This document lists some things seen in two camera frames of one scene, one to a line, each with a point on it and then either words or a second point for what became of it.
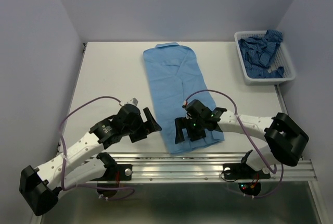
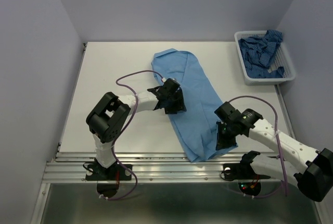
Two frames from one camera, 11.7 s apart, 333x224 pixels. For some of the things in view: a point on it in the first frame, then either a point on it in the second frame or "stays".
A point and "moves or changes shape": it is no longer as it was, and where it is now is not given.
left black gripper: [153, 125] → [179, 104]
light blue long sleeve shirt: [175, 79] moves or changes shape
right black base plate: [241, 171] stays
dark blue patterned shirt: [257, 52] stays
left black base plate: [118, 172] stays
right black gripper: [181, 123] → [222, 143]
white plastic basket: [283, 60] stays
